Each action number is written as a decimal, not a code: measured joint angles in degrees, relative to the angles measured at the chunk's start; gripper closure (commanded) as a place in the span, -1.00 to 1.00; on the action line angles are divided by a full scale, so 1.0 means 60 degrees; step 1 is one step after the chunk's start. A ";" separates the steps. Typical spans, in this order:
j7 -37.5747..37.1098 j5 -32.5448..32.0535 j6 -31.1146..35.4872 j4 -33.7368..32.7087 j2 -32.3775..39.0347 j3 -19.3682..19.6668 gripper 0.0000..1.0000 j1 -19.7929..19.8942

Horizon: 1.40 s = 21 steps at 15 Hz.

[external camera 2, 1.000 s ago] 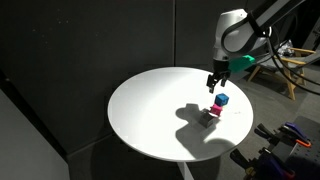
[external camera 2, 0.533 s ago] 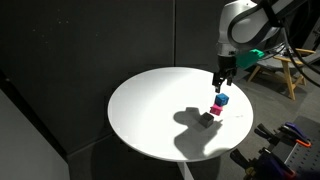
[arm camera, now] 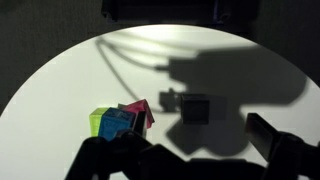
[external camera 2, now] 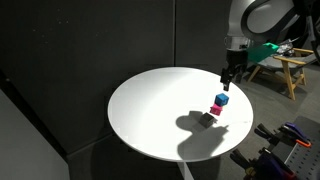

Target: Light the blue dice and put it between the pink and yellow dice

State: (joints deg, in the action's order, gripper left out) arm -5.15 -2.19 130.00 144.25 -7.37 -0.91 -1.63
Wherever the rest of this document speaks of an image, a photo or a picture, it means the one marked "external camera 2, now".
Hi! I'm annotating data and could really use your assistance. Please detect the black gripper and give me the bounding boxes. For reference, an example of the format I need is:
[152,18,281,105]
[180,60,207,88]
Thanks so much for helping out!
[219,48,250,92]

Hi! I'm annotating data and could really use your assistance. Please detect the blue dice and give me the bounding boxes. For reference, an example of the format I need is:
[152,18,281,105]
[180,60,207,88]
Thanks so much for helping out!
[214,92,230,107]

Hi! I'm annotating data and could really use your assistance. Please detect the pink dice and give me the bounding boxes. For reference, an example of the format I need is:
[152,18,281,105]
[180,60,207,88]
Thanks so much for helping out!
[209,103,224,117]

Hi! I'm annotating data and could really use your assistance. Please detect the small grey base box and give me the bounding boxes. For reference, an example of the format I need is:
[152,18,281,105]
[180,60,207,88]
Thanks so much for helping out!
[198,112,216,128]

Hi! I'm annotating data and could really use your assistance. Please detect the wooden armchair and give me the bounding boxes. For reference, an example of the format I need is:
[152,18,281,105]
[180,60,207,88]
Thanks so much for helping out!
[247,47,318,101]

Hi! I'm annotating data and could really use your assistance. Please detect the clear plastic bag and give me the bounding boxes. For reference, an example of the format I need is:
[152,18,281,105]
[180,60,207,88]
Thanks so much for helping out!
[278,40,298,56]

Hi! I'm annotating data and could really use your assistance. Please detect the purple orange spring clamp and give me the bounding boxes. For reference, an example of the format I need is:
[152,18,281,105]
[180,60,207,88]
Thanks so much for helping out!
[230,148,297,180]
[254,121,313,148]

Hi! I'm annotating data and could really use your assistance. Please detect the round white table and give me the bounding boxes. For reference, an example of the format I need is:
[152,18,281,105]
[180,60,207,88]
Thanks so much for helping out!
[107,66,254,163]

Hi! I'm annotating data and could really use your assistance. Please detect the white table leg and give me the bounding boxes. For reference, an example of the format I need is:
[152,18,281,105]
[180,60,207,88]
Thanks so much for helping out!
[177,161,194,180]

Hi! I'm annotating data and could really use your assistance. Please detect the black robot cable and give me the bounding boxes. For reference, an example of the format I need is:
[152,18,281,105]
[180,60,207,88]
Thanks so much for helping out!
[241,0,320,66]

